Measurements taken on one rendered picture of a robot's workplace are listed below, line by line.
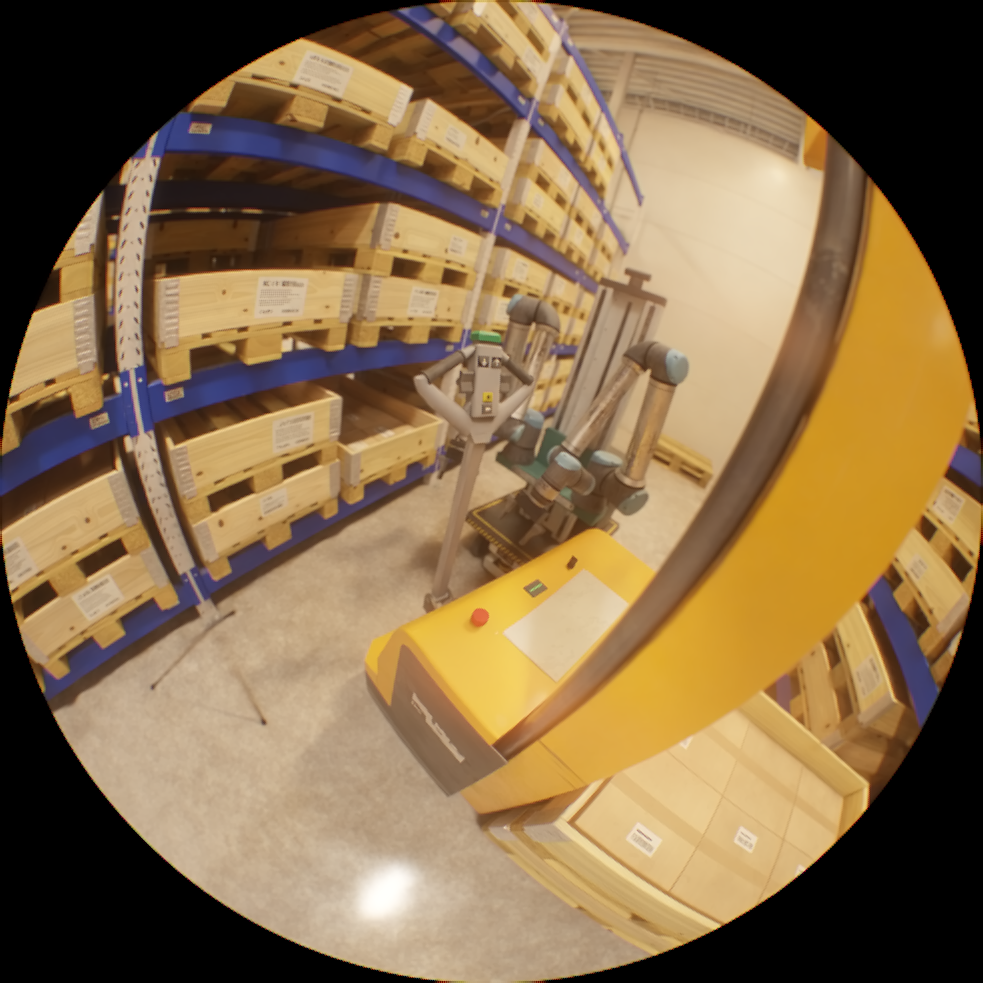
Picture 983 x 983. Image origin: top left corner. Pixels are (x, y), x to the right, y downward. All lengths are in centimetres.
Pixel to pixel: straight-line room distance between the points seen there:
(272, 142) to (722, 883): 256
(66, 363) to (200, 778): 150
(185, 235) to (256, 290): 129
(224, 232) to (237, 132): 128
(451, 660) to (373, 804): 94
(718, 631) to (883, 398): 26
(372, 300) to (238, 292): 63
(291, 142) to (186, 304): 66
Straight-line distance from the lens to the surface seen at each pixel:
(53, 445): 139
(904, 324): 34
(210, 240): 257
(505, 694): 73
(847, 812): 186
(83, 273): 123
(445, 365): 89
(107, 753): 202
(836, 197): 38
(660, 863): 108
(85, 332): 122
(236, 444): 144
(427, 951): 165
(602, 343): 181
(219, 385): 141
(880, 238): 36
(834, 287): 34
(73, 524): 143
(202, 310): 127
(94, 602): 165
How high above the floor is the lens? 154
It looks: 32 degrees down
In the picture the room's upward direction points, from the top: 17 degrees clockwise
